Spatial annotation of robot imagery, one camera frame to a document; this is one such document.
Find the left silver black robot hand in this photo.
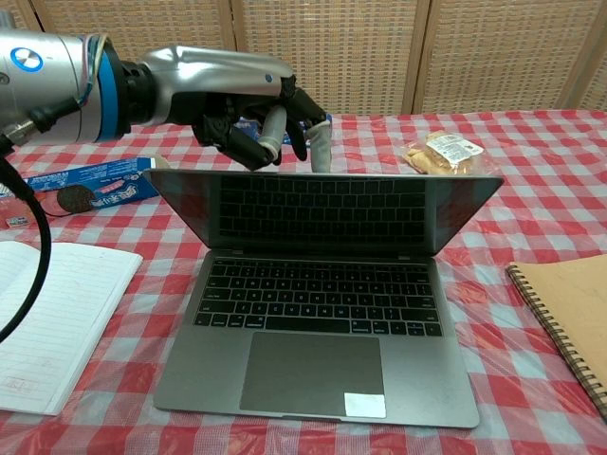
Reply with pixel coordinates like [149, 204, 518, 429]
[137, 44, 333, 174]

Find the silver laptop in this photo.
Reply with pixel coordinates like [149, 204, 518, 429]
[144, 168, 505, 429]

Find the woven wooden folding screen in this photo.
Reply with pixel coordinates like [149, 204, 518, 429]
[0, 0, 607, 118]

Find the open white lined notebook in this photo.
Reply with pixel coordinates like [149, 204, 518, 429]
[0, 240, 144, 417]

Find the closed blue cookie box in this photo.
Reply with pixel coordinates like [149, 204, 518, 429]
[234, 116, 293, 146]

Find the opened blue cookie box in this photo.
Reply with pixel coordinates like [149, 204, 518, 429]
[0, 155, 172, 229]

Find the clear bag of biscuits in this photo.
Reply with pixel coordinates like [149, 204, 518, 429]
[401, 131, 486, 175]

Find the red white checkered tablecloth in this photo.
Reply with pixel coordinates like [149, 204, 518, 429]
[0, 109, 607, 455]

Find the brown spiral notebook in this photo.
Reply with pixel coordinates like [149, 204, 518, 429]
[505, 254, 607, 423]

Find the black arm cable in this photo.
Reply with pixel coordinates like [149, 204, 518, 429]
[0, 97, 84, 345]

